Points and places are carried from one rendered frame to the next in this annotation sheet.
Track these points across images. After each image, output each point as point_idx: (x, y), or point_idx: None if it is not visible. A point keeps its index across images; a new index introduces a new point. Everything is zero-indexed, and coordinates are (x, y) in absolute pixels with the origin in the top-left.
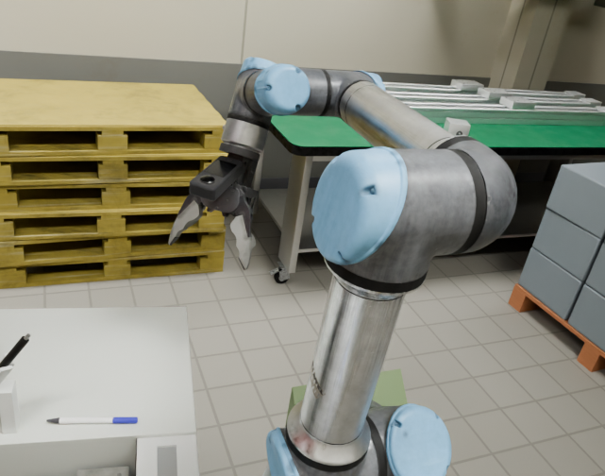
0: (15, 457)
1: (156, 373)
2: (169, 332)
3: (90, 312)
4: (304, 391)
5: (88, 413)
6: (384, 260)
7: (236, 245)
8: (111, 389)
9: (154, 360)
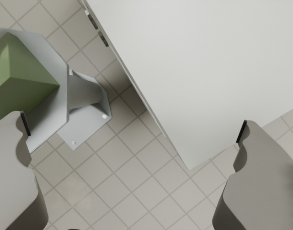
0: None
1: (162, 60)
2: (182, 122)
3: (271, 112)
4: None
5: None
6: None
7: (21, 136)
8: (188, 21)
9: (174, 76)
